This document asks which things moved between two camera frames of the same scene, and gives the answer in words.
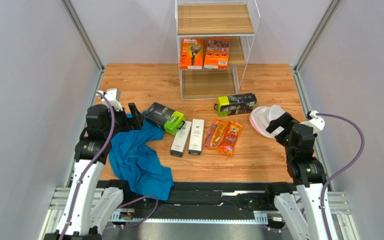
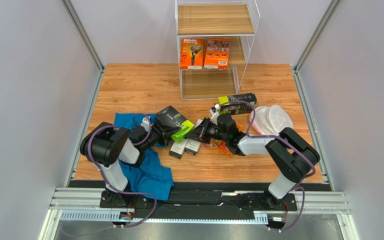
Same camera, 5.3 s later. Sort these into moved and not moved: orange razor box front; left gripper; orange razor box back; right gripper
Moved: right gripper; left gripper
Not moved: orange razor box front; orange razor box back
